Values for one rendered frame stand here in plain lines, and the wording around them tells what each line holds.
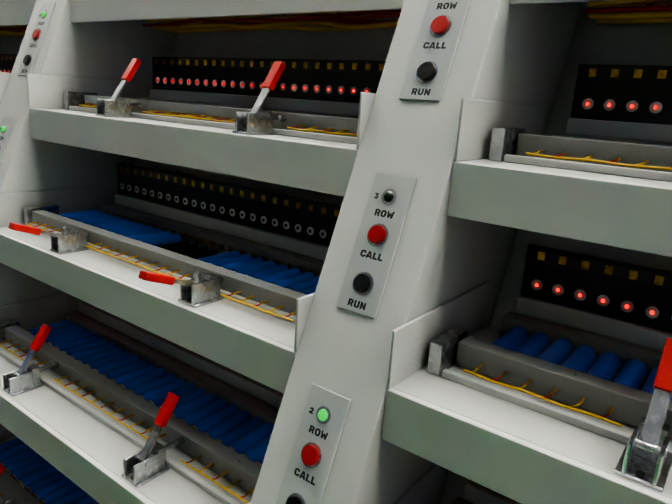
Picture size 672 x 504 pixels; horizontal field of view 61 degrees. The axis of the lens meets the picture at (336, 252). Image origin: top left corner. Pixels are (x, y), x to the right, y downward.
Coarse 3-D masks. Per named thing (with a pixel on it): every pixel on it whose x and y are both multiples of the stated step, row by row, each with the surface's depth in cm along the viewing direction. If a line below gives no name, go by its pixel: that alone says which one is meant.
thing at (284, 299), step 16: (48, 224) 85; (64, 224) 82; (80, 224) 82; (96, 240) 78; (112, 240) 76; (128, 240) 75; (112, 256) 73; (128, 256) 74; (144, 256) 72; (160, 256) 70; (176, 256) 69; (160, 272) 68; (176, 272) 68; (192, 272) 67; (208, 272) 65; (224, 272) 64; (224, 288) 64; (240, 288) 62; (256, 288) 61; (272, 288) 60; (272, 304) 60; (288, 304) 58
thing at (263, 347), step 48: (48, 192) 91; (96, 192) 98; (0, 240) 83; (48, 240) 81; (288, 240) 75; (96, 288) 69; (144, 288) 64; (192, 336) 59; (240, 336) 55; (288, 336) 54
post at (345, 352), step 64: (512, 64) 52; (384, 128) 51; (448, 128) 48; (448, 192) 47; (448, 256) 50; (320, 320) 50; (384, 320) 47; (320, 384) 49; (384, 384) 46; (384, 448) 47
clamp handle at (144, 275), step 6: (144, 276) 55; (150, 276) 55; (156, 276) 56; (162, 276) 57; (168, 276) 57; (198, 276) 61; (156, 282) 56; (162, 282) 57; (168, 282) 57; (174, 282) 58; (180, 282) 59; (186, 282) 59; (192, 282) 60; (198, 282) 61
